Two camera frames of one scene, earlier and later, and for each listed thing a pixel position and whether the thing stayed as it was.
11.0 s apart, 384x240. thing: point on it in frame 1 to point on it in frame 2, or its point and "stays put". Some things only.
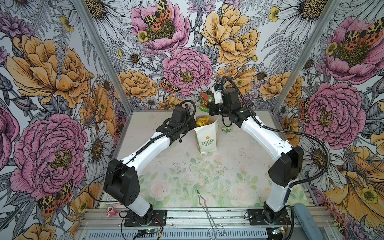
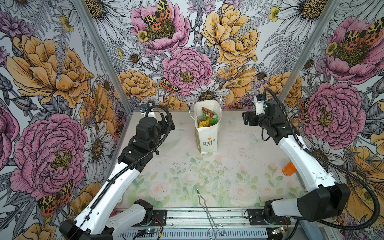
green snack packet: (205, 99) to (209, 114)
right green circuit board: (281, 230) stays put
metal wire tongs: (212, 232) stays put
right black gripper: (212, 106) to (252, 115)
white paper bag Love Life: (206, 135) stays put
